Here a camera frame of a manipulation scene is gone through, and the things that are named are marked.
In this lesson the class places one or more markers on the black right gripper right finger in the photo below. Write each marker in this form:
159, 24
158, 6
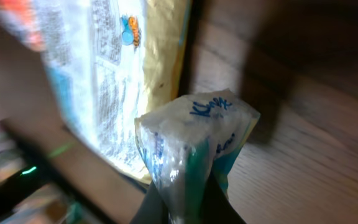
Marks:
216, 208

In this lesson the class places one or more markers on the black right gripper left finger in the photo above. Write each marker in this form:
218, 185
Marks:
152, 210

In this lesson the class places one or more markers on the teal Kleenex tissue box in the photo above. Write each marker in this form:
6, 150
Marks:
190, 138

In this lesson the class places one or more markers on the wet wipes pack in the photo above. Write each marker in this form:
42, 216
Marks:
109, 62

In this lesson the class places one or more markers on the orange Kleenex tissue pack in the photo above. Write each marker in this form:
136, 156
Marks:
19, 18

